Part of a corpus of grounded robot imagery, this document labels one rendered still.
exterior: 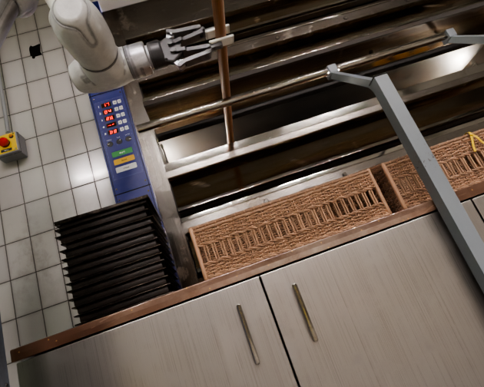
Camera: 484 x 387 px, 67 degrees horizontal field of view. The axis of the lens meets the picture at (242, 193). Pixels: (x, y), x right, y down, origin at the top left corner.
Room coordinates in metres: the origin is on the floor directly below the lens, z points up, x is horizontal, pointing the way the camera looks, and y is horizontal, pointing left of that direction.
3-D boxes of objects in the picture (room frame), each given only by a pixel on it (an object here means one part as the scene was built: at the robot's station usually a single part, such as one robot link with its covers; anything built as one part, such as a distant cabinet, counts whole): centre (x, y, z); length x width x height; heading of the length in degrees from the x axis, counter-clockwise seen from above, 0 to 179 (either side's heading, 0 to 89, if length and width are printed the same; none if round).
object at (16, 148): (1.34, 0.87, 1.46); 0.10 x 0.07 x 0.10; 96
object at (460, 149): (1.29, -0.66, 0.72); 0.56 x 0.49 x 0.28; 96
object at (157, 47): (0.82, 0.06, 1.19); 0.09 x 0.07 x 0.08; 96
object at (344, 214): (1.22, -0.07, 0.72); 0.56 x 0.49 x 0.28; 98
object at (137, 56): (0.82, 0.13, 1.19); 0.09 x 0.06 x 0.09; 6
